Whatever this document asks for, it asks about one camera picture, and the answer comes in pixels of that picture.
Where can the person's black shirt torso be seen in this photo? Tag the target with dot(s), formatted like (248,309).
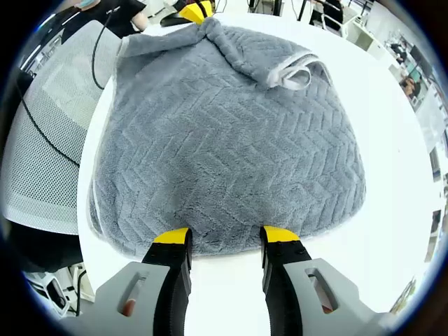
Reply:
(119,17)

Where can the grey mesh office chair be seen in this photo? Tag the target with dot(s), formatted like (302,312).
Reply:
(45,140)

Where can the black gooseneck stand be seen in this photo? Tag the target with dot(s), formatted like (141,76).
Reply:
(173,20)

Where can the white frame office chair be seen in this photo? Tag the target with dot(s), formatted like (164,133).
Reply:
(330,19)

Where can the grey towel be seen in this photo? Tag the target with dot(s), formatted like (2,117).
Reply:
(227,150)

